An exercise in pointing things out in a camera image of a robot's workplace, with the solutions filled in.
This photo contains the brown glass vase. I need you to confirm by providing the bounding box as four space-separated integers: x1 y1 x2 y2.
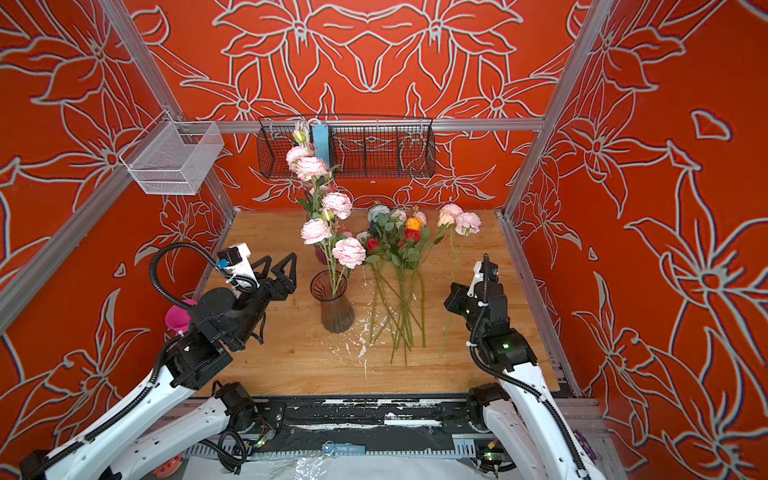
310 270 355 334

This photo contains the pink peony stem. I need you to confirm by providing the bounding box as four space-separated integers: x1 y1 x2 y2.
300 218 367 296

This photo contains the pink carnation stem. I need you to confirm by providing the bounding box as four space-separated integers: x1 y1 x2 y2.
320 192 352 289

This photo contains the pale pink flower stem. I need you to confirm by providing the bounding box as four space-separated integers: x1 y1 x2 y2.
438 203 482 281

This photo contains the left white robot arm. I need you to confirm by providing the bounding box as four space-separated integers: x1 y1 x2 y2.
20 242 297 479

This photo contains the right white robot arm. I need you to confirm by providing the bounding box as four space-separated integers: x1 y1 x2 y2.
444 282 605 479

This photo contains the purple glass vase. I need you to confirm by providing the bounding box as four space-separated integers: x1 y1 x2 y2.
314 243 328 266

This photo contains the pink plastic cup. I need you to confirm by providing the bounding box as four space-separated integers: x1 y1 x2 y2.
164 305 191 334

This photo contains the mixed flower bunch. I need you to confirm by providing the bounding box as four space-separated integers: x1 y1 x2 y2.
359 204 431 364

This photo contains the light blue box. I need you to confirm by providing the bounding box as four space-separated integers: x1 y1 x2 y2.
312 123 331 166

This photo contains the clear plastic bin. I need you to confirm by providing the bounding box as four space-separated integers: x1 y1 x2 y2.
119 111 224 196

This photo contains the red plastic wheel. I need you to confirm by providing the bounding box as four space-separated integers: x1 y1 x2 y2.
152 454 184 479

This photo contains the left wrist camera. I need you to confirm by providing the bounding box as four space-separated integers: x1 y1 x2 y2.
216 243 259 292

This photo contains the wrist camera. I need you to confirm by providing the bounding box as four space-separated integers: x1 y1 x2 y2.
216 243 259 292
467 254 499 301

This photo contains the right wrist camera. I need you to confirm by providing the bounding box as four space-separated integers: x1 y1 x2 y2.
467 254 499 301

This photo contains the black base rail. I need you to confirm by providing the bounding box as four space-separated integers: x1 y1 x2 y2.
239 393 511 464

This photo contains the black wire basket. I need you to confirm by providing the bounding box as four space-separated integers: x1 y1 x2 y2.
256 114 437 179

